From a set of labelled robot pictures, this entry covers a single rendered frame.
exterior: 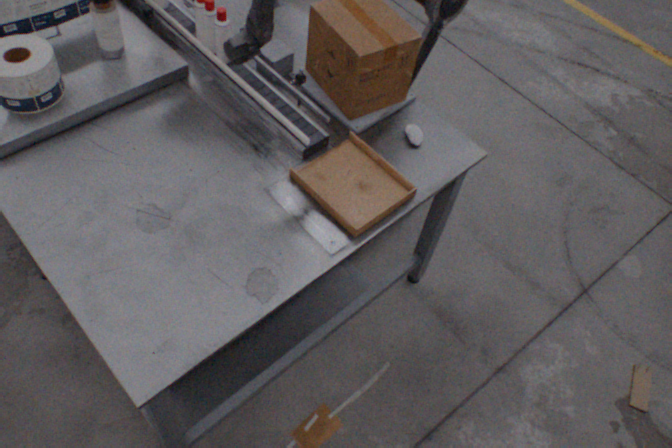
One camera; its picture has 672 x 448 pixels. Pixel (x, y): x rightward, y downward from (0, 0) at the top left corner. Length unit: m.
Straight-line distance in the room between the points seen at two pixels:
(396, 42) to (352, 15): 0.18
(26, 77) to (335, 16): 0.94
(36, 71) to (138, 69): 0.34
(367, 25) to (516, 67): 2.08
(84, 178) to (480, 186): 1.95
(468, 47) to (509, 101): 0.52
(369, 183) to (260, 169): 0.34
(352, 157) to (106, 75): 0.86
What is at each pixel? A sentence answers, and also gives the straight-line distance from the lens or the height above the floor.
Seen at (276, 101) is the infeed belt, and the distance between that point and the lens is 1.99.
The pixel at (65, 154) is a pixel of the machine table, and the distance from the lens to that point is 1.97.
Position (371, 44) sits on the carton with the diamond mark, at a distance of 1.87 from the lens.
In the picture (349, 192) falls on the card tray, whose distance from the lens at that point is 1.80.
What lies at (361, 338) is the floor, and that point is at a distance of 2.48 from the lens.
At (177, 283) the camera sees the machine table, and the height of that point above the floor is 0.83.
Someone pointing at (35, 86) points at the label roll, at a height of 0.98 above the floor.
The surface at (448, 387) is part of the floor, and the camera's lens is 2.47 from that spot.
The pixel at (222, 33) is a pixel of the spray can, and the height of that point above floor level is 1.01.
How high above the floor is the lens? 2.22
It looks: 51 degrees down
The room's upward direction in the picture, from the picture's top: 9 degrees clockwise
